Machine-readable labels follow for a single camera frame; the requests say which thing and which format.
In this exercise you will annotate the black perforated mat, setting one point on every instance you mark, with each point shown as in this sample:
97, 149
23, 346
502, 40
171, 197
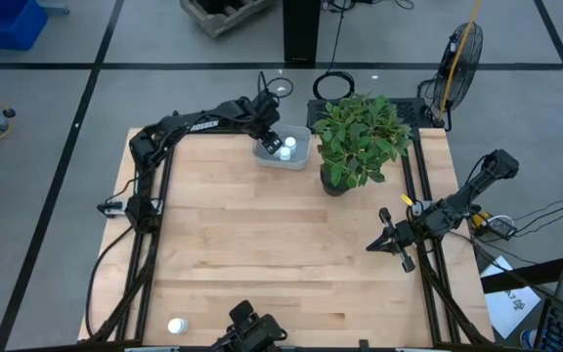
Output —
408, 112

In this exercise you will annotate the black power adapter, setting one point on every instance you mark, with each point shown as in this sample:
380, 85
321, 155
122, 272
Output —
501, 228

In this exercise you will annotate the green leafy plant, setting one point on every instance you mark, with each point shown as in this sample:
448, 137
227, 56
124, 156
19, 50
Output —
359, 137

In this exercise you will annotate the white pill bottle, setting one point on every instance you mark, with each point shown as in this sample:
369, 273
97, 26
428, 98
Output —
285, 153
178, 325
290, 143

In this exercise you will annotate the blue plastic bin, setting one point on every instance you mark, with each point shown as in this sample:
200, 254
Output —
8, 24

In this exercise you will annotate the grey plastic basket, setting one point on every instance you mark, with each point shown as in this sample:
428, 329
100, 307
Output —
303, 146

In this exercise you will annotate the black floor fan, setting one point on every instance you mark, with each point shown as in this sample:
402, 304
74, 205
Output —
468, 73

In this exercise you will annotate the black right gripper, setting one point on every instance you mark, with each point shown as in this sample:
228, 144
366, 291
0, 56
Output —
408, 233

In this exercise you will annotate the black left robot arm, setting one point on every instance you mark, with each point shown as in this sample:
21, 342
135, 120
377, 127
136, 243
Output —
203, 122

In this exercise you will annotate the black plant pot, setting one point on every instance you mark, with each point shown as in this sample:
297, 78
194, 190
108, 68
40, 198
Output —
333, 189

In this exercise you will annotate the yellow pole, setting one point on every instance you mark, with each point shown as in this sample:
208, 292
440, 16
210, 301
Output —
462, 44

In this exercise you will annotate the black camera mast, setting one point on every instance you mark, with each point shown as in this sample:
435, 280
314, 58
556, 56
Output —
254, 332

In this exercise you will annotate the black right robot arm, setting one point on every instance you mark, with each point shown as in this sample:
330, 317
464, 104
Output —
477, 186

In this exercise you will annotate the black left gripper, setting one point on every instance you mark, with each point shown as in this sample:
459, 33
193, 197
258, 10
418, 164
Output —
268, 113

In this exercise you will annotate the black rectangular column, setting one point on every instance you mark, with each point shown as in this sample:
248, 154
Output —
301, 29

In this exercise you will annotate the white printed paper sheet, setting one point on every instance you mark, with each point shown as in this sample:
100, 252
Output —
511, 308

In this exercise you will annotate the black aluminium frame rail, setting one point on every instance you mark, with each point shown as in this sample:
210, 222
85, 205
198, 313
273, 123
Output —
144, 293
438, 293

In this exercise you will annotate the small black controller box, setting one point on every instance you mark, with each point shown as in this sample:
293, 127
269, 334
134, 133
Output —
110, 208

